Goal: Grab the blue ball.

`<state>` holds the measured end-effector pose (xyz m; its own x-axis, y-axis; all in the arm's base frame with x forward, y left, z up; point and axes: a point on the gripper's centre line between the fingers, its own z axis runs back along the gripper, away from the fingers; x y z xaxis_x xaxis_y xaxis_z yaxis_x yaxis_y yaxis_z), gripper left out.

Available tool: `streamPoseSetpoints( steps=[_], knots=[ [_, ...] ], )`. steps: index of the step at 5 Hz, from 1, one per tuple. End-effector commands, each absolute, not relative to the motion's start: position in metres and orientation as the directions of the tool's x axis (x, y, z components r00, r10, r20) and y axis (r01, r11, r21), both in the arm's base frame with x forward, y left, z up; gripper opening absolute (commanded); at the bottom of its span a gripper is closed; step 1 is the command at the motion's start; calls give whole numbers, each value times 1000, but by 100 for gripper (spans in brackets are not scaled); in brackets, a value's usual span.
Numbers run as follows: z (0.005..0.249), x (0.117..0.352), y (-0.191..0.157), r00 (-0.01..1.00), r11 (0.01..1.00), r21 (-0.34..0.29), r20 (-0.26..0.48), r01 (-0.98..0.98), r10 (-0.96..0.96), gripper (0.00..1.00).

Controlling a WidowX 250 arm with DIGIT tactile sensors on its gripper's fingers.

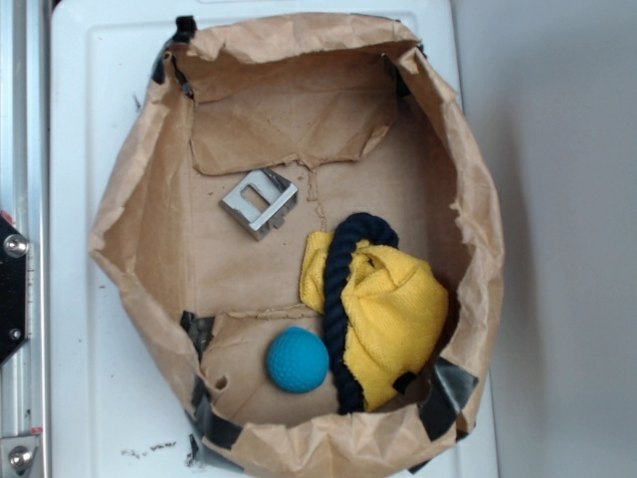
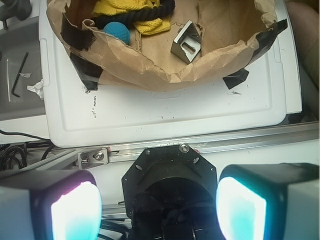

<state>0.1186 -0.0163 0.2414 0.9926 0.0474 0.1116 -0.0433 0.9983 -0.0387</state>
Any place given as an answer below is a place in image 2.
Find white plastic board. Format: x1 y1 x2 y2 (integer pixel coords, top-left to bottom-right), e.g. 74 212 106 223
39 1 302 148

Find crumpled white paper scrap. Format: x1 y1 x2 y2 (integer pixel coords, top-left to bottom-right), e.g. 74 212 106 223
26 79 44 100

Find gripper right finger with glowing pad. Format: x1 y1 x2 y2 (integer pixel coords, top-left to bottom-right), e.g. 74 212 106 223
216 163 320 240

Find grey metal angle bracket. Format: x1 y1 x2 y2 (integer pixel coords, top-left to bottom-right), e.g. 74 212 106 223
170 20 202 64

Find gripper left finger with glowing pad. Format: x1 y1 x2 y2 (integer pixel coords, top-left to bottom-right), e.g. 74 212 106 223
0 170 102 240

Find brown paper bag tray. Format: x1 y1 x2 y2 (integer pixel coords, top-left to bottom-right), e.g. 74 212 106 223
46 0 279 92

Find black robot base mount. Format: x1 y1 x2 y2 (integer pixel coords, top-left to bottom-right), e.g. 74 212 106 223
121 145 222 240

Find black allen key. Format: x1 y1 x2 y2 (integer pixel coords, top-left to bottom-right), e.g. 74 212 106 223
11 52 29 98

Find black cables on floor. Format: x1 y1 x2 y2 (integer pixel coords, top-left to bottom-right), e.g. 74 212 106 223
0 128 60 173

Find aluminium extrusion rail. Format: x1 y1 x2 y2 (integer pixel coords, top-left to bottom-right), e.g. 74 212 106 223
25 121 320 173

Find blue ball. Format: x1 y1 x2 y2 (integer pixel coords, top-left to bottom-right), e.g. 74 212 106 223
103 21 131 45

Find small metal corner bracket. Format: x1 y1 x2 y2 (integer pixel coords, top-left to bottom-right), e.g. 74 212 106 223
77 147 110 170

